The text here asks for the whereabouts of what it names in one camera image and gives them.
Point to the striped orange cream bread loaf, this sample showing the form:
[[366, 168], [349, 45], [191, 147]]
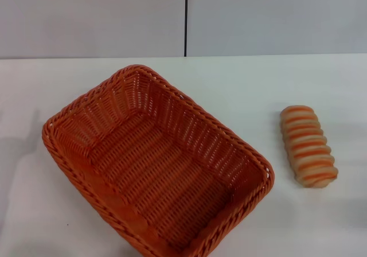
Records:
[[308, 148]]

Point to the orange woven plastic basket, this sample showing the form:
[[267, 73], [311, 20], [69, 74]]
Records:
[[155, 165]]

